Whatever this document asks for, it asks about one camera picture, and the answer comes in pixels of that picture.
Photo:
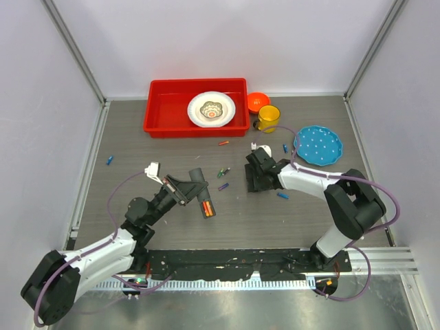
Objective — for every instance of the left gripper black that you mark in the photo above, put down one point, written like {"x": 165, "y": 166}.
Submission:
{"x": 184, "y": 190}

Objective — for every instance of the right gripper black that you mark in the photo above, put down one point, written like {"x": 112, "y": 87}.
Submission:
{"x": 252, "y": 183}

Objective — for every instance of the red battery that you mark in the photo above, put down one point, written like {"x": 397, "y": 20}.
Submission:
{"x": 205, "y": 209}

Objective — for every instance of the purple battery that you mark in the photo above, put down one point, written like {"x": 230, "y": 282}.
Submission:
{"x": 223, "y": 186}

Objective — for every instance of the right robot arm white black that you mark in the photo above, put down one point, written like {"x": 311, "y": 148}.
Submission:
{"x": 354, "y": 206}

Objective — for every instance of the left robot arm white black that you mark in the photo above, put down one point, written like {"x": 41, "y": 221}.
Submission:
{"x": 61, "y": 278}

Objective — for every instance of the blue battery under right arm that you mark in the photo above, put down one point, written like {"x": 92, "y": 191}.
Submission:
{"x": 282, "y": 195}

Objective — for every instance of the orange battery centre right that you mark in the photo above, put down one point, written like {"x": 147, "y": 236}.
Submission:
{"x": 210, "y": 210}

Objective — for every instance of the yellow mug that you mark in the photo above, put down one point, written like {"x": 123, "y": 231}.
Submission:
{"x": 267, "y": 119}

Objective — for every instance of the blue dotted plate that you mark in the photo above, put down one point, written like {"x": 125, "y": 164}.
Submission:
{"x": 318, "y": 145}

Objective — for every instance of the white plate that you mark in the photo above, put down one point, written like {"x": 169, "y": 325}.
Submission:
{"x": 229, "y": 109}

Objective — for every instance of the orange bowl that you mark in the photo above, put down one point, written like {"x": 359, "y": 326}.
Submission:
{"x": 256, "y": 100}

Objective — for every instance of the red plastic bin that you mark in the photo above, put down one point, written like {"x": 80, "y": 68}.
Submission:
{"x": 166, "y": 109}

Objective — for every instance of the small patterned bowl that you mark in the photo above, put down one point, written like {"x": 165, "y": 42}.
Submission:
{"x": 211, "y": 109}

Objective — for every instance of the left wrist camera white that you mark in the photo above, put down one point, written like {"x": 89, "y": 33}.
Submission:
{"x": 152, "y": 171}

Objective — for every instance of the white cable duct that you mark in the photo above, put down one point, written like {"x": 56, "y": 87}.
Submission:
{"x": 253, "y": 284}

